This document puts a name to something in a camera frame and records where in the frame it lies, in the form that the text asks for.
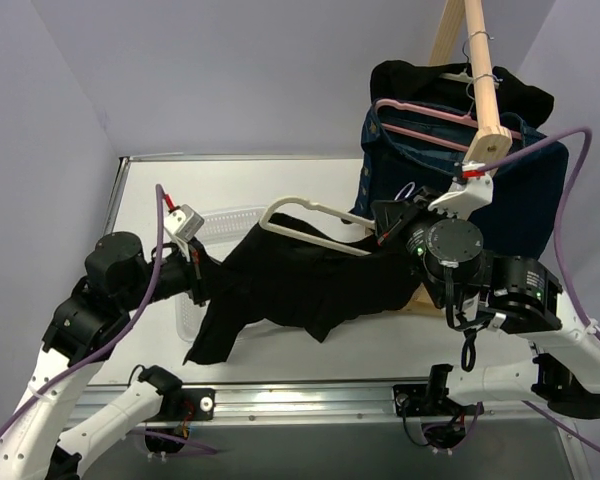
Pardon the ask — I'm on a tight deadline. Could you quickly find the black skirt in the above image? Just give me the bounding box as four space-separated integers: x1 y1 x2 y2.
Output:
185 225 421 365

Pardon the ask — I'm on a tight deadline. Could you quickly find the pink hanger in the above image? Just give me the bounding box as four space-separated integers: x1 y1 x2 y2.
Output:
373 98 523 154

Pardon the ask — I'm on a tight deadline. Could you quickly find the wooden clothes rack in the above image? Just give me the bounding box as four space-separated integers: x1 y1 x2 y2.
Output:
349 0 514 319

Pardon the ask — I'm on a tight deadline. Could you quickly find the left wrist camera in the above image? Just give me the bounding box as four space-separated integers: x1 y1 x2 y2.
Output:
164 204 205 245

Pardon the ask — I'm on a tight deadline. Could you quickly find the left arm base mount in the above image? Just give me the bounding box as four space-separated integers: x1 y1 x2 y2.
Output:
141 387 216 456

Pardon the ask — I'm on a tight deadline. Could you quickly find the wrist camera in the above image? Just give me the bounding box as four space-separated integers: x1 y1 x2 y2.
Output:
164 204 205 245
428 161 494 220

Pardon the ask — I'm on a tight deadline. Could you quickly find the cream white hanger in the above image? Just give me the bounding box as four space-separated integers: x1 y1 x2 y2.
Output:
259 196 375 257

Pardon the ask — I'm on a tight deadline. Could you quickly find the black garment on hanger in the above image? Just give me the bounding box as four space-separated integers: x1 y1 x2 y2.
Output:
370 60 555 131

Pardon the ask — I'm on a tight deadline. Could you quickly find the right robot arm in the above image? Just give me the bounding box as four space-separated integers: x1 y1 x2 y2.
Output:
371 189 600 420

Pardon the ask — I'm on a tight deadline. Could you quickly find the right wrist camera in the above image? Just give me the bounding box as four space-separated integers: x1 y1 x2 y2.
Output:
428 161 494 220

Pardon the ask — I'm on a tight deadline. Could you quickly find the aluminium rail table edge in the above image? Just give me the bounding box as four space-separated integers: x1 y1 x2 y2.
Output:
64 382 576 426

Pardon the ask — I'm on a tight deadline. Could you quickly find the white plastic basket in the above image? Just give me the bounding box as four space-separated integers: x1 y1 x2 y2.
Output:
175 206 266 343

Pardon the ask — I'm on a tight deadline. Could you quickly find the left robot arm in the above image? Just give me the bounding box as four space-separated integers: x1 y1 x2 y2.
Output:
0 232 219 479

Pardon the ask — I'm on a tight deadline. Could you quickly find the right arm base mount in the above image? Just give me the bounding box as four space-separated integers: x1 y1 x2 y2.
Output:
392 364 485 456

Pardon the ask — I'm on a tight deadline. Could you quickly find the white hanger far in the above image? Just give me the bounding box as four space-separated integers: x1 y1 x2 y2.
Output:
439 37 502 111

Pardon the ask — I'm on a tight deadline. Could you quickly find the blue denim skirt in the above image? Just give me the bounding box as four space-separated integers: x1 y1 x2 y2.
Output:
349 102 569 259

